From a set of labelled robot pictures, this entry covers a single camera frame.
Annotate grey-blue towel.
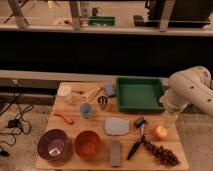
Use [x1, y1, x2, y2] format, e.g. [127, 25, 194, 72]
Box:
[104, 117, 129, 136]

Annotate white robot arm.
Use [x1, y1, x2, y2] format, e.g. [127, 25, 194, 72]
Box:
[159, 66, 213, 129]

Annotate green plastic tray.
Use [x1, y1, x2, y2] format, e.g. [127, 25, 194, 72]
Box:
[116, 77, 164, 113]

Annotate orange apple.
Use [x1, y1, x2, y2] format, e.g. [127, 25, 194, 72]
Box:
[152, 125, 167, 140]

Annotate brown pine cone bunch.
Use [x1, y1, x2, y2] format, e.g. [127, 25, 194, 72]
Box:
[142, 138, 180, 167]

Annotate yellow wooden spoon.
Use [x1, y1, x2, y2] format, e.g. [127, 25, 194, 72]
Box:
[86, 86, 102, 102]

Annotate blue cup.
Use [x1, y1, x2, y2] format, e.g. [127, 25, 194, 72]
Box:
[80, 103, 92, 119]

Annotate orange bowl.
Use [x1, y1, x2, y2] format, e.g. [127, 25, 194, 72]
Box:
[74, 130, 101, 160]

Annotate orange carrot toy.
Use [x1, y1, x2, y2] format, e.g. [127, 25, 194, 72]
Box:
[53, 113, 74, 124]

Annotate purple bowl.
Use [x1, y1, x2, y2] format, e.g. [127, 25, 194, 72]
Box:
[37, 129, 70, 161]

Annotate green background bin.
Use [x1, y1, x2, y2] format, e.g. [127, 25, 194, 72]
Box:
[88, 16, 115, 26]

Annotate black power cables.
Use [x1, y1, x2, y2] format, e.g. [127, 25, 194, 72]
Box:
[0, 81, 34, 158]

